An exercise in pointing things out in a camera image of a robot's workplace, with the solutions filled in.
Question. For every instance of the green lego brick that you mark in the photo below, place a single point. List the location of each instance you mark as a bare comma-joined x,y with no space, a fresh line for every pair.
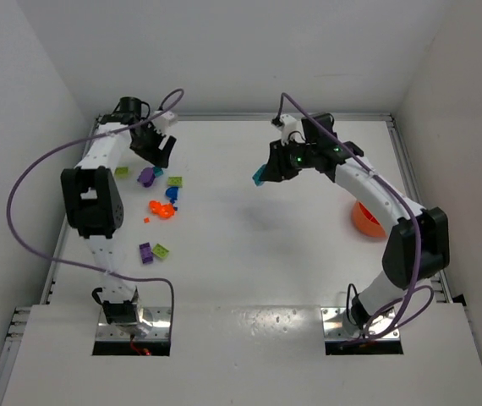
175,181
160,252
122,172

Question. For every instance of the metal base plate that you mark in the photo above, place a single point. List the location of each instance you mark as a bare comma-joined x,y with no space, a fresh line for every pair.
336,327
154,327

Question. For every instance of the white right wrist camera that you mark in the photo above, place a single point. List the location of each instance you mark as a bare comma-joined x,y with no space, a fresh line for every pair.
286,124

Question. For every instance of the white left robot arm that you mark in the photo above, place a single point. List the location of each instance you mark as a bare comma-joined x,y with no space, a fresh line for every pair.
94,206

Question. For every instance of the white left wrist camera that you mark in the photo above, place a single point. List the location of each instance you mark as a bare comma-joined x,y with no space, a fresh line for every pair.
165,121

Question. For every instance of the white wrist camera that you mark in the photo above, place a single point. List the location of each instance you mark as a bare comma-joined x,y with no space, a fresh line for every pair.
165,121
286,124

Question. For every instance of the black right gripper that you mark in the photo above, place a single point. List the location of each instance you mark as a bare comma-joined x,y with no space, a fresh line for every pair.
278,160

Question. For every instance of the purple rectangular lego brick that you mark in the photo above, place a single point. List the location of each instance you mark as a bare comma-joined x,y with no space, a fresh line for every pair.
146,254

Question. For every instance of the blue arch lego piece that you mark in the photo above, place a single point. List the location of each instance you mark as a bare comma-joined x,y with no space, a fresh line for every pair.
172,194

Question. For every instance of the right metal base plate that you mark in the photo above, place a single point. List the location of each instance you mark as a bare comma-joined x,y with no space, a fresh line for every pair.
336,327

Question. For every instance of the orange divided round container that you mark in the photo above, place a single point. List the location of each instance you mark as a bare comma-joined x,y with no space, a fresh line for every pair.
365,222

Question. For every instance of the teal lego brick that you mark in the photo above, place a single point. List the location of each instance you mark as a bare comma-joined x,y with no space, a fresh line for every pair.
257,177

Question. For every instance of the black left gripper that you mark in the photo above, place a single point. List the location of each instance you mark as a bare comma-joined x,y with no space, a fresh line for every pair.
149,141

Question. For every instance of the orange lego piece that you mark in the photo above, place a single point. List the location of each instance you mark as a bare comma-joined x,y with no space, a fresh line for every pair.
163,211

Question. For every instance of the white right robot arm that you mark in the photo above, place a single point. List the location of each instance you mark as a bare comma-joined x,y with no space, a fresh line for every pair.
417,244

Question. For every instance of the purple round lego piece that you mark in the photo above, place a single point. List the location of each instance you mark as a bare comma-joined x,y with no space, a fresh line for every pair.
147,177

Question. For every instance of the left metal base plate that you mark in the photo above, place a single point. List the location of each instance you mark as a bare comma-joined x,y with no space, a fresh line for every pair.
154,327

